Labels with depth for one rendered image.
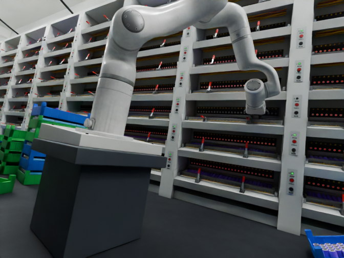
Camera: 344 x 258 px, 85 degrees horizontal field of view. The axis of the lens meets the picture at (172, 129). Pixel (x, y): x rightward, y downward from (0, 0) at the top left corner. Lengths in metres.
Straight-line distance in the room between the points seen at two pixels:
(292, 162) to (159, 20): 0.89
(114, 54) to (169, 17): 0.24
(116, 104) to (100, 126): 0.09
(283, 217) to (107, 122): 0.94
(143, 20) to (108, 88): 0.24
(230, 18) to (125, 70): 0.55
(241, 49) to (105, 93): 0.64
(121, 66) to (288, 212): 1.00
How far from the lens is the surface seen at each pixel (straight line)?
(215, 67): 1.33
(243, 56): 0.98
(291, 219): 1.15
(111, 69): 0.66
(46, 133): 0.76
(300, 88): 1.21
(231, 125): 1.17
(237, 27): 1.00
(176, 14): 0.81
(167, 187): 1.30
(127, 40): 0.66
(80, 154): 0.47
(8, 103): 3.58
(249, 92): 0.95
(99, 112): 0.63
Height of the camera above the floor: 0.30
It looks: 7 degrees up
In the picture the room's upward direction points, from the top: 8 degrees clockwise
